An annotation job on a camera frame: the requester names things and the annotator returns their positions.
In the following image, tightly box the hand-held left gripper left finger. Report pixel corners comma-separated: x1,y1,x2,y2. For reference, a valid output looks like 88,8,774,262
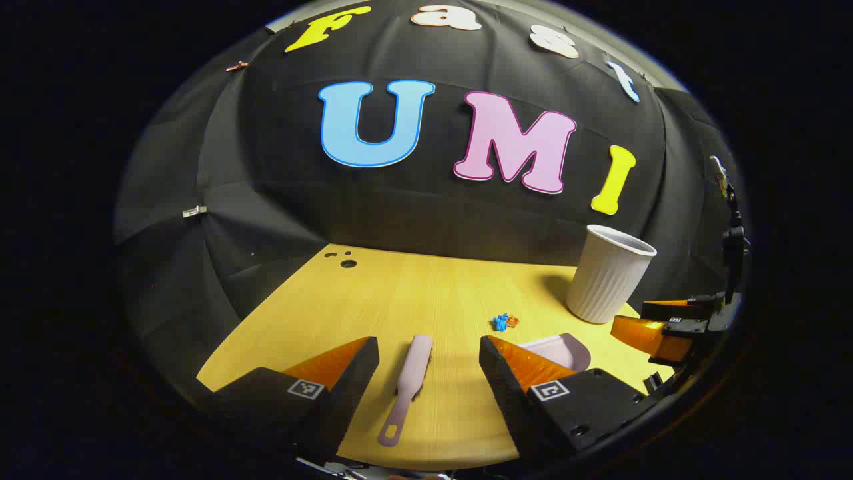
197,335,381,467

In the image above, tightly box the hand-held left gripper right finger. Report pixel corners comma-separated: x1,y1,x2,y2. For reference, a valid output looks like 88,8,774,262
478,335,647,462

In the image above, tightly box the white ribbed garbage bin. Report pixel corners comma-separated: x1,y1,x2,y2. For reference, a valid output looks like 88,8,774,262
566,224,658,325

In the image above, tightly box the pink dustpan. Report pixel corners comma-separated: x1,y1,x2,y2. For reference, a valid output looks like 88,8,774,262
516,333,592,373

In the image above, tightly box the wooden desktop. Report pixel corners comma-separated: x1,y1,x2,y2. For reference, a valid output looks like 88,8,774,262
195,243,677,471

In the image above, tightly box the black backdrop cloth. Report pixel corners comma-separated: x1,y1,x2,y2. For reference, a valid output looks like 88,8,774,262
113,0,740,401

